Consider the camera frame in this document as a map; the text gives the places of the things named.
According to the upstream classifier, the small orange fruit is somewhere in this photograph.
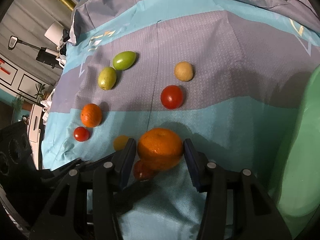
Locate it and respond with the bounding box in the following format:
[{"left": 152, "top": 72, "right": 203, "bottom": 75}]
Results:
[{"left": 80, "top": 103, "right": 103, "bottom": 128}]

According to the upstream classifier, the blue purple striped cloth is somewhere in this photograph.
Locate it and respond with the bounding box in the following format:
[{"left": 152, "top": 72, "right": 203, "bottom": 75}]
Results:
[{"left": 41, "top": 0, "right": 320, "bottom": 240}]

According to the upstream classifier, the black speaker box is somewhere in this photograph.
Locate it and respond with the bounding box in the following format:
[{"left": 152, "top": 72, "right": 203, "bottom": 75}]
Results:
[{"left": 1, "top": 121, "right": 36, "bottom": 180}]

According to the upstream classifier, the small yellow fruit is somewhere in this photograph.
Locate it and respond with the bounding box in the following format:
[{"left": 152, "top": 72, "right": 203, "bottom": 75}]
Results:
[{"left": 113, "top": 135, "right": 129, "bottom": 151}]

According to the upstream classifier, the large red tomato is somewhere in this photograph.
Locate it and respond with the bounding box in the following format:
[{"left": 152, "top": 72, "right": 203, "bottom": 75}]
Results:
[{"left": 161, "top": 85, "right": 184, "bottom": 109}]

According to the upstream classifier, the bright green mango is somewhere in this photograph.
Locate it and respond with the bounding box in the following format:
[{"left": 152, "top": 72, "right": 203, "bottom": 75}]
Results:
[{"left": 113, "top": 51, "right": 137, "bottom": 70}]

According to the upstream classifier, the green potted plant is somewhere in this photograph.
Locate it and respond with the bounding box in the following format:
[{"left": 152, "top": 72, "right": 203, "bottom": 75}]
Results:
[{"left": 11, "top": 84, "right": 49, "bottom": 112}]

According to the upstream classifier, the white cabinet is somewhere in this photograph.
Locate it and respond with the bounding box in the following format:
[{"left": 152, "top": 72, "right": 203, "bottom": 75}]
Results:
[{"left": 27, "top": 104, "right": 43, "bottom": 170}]

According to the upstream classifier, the small red tomato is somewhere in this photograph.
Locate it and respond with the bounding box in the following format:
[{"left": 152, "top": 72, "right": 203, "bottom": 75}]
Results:
[{"left": 73, "top": 127, "right": 90, "bottom": 142}]

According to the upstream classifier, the green plastic bowl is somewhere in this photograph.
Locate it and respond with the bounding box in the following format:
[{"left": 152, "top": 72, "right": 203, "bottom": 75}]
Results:
[{"left": 268, "top": 68, "right": 319, "bottom": 238}]

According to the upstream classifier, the brown kiwi fruit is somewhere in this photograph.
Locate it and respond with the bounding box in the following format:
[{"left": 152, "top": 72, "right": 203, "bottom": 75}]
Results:
[{"left": 174, "top": 61, "right": 194, "bottom": 82}]

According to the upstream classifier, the yellow-green pear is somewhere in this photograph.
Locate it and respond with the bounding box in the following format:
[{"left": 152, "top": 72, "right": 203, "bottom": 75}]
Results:
[{"left": 98, "top": 67, "right": 117, "bottom": 90}]

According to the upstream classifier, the white floor lamp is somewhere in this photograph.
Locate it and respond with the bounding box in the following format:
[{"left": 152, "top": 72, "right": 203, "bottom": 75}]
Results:
[{"left": 8, "top": 35, "right": 65, "bottom": 69}]

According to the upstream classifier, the large orange fruit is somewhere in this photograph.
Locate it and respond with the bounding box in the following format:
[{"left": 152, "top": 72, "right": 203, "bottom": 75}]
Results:
[{"left": 137, "top": 128, "right": 183, "bottom": 171}]

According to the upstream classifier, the red tomato under gripper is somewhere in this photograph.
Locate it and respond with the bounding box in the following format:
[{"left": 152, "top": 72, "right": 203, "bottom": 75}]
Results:
[{"left": 133, "top": 160, "right": 158, "bottom": 181}]

